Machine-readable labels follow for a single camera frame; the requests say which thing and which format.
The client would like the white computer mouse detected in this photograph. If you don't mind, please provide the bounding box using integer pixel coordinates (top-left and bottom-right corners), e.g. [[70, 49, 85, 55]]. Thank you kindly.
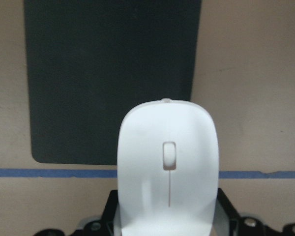
[[114, 99, 219, 236]]

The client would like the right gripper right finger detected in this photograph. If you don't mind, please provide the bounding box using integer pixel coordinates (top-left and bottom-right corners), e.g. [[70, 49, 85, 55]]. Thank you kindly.
[[213, 188, 240, 236]]

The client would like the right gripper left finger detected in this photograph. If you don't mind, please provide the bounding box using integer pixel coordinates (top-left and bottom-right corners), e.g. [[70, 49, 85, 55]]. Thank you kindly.
[[100, 190, 120, 236]]

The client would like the black mousepad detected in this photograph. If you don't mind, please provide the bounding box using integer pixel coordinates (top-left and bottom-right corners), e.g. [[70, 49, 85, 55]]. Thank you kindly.
[[24, 0, 202, 165]]

